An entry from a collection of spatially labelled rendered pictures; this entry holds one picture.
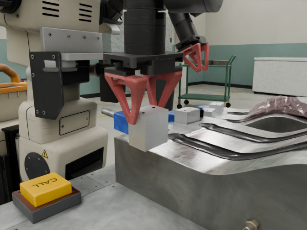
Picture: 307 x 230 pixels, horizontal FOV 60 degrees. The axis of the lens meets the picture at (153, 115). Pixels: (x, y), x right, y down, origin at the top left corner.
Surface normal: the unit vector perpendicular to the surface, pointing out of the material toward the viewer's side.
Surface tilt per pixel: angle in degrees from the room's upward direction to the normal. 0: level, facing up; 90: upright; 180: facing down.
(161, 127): 95
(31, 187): 0
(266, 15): 90
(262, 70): 90
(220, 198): 90
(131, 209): 0
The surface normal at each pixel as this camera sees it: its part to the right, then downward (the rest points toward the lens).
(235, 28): -0.74, 0.15
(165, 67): 0.72, 0.23
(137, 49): -0.28, 0.30
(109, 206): 0.00, -0.97
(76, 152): 0.87, 0.24
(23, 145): -0.47, 0.20
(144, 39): -0.02, 0.32
